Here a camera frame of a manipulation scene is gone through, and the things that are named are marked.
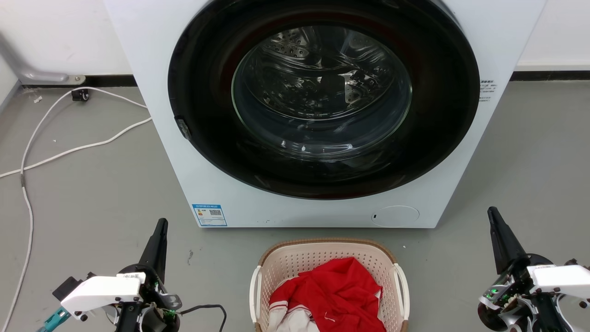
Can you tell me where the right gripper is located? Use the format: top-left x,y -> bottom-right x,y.
477,206 -> 568,332

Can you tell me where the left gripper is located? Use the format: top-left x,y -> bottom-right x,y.
105,218 -> 183,332

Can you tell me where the beige plastic laundry basket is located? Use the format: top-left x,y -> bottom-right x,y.
249,237 -> 410,332

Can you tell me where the blue energy label sticker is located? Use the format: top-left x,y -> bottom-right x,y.
192,204 -> 228,227

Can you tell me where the round white filter cover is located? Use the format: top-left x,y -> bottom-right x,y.
371,205 -> 420,228

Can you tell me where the small printed text sticker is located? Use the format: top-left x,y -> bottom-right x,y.
479,79 -> 497,102

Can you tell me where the white garment with red stripes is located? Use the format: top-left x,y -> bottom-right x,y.
268,300 -> 320,332

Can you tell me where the black round washer door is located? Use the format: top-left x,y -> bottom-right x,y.
167,0 -> 481,200

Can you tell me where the white front-load washing machine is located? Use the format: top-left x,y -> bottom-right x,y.
102,0 -> 547,229

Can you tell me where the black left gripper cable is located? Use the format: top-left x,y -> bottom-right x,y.
178,304 -> 228,332

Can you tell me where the teal cable connector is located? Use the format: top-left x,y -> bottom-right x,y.
37,308 -> 71,332

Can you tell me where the white power cable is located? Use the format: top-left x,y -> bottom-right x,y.
0,117 -> 153,179

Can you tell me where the long white looping cable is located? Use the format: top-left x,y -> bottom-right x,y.
0,86 -> 148,332

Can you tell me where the grey wall pipe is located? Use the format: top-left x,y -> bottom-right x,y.
0,31 -> 87,86

